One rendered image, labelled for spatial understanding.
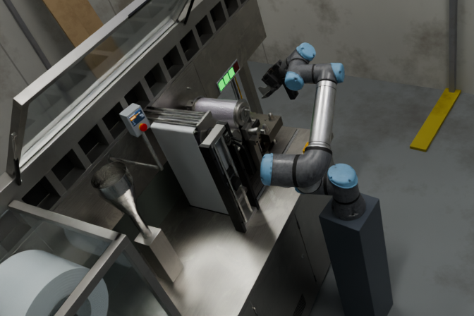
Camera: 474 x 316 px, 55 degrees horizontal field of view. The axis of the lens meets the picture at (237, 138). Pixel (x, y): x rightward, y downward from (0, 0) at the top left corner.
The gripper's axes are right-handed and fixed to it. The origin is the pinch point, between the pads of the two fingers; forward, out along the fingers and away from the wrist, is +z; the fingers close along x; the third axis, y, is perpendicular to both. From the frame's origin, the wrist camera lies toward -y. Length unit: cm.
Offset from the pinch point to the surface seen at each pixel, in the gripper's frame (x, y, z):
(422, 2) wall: -196, -60, 19
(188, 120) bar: 29.5, 19.2, 13.0
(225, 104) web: 2.2, 10.3, 21.9
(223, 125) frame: 29.7, 7.4, -1.4
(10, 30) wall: -72, 187, 233
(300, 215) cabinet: 17, -54, 32
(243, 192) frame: 33.3, -21.0, 23.2
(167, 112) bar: 25.7, 28.7, 24.3
